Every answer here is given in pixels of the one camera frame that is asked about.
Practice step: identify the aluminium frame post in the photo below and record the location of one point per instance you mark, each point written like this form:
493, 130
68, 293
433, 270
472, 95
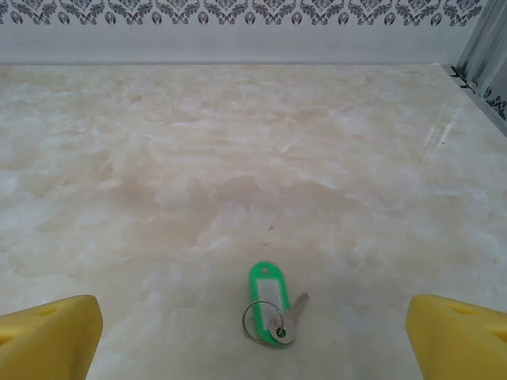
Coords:
481, 47

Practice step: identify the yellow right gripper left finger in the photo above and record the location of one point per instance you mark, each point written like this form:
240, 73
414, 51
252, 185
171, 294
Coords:
47, 340

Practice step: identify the silver key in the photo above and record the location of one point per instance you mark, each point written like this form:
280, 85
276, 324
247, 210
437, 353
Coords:
289, 324

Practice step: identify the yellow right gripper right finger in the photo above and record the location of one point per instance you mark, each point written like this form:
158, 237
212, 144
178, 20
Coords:
459, 344

